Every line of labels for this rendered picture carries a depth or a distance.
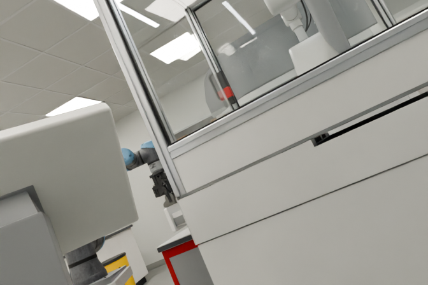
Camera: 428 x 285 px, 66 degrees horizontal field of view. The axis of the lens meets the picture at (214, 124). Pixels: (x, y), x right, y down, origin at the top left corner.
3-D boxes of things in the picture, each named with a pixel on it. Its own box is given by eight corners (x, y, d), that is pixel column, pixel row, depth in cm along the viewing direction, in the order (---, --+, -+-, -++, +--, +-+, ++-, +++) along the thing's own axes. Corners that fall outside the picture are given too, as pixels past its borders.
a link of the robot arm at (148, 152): (139, 147, 168) (155, 140, 169) (148, 166, 166) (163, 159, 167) (136, 145, 160) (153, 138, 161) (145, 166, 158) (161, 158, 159)
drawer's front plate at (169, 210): (172, 233, 143) (163, 209, 144) (200, 215, 170) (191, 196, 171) (176, 231, 142) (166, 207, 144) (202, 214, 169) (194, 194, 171)
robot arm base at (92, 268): (64, 295, 129) (57, 270, 131) (79, 285, 143) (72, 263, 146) (100, 279, 130) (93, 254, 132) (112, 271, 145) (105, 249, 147)
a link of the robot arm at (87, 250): (62, 268, 132) (53, 235, 135) (75, 262, 145) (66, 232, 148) (91, 255, 134) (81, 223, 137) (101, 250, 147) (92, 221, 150)
